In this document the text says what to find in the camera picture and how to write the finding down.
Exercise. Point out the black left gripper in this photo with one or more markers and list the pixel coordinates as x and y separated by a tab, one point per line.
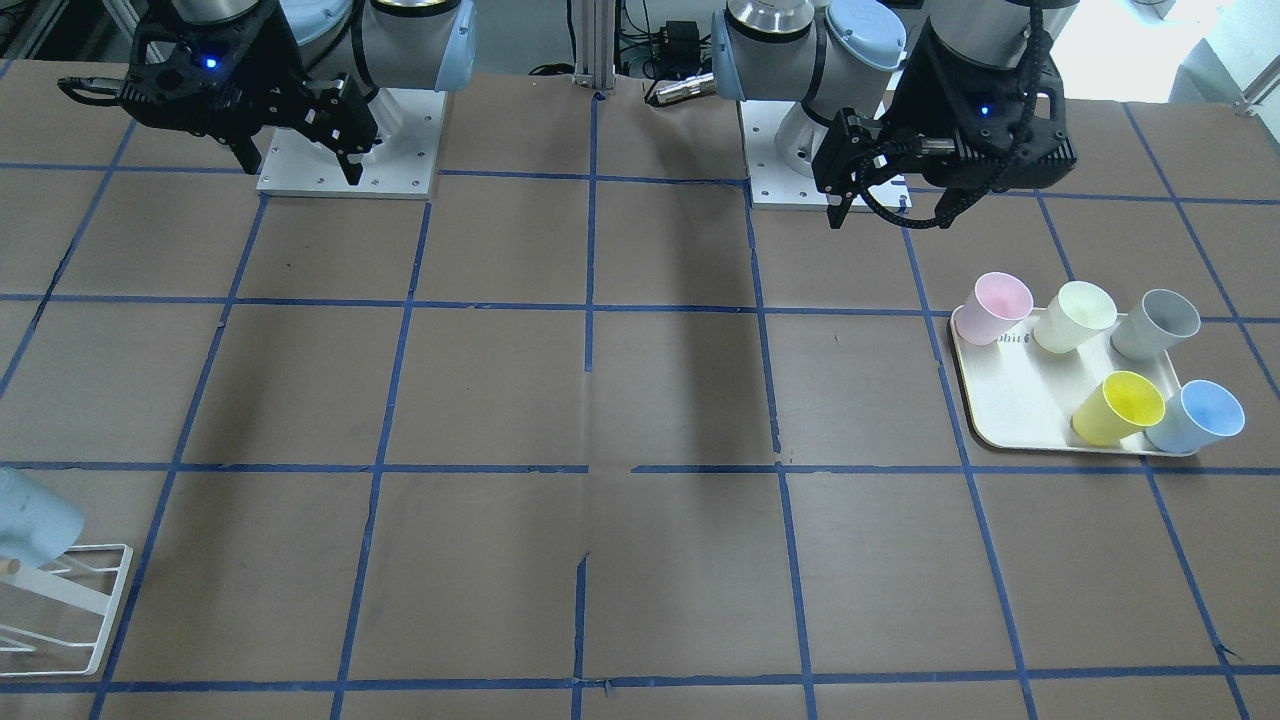
922	88

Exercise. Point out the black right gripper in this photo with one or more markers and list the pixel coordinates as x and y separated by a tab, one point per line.
277	62

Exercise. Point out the light blue plastic cup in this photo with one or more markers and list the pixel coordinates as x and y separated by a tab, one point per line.
37	525

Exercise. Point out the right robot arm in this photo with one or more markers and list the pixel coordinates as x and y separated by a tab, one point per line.
406	57

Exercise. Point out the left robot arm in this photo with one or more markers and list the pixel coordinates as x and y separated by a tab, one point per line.
847	54

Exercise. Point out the pink plastic cup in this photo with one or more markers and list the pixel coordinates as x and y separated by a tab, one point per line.
997	303

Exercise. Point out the cream plastic cup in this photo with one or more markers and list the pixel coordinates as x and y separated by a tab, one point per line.
1079	312

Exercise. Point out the grey plastic cup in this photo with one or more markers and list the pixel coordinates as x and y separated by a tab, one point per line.
1162	319

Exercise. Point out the yellow plastic cup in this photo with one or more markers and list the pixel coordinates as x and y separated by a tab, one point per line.
1123	404

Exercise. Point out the light blue cup on tray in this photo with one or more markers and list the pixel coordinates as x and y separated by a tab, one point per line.
1201	413

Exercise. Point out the cream plastic tray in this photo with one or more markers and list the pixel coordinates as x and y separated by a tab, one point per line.
1022	397

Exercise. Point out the white wire cup rack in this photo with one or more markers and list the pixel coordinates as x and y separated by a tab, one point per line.
58	619

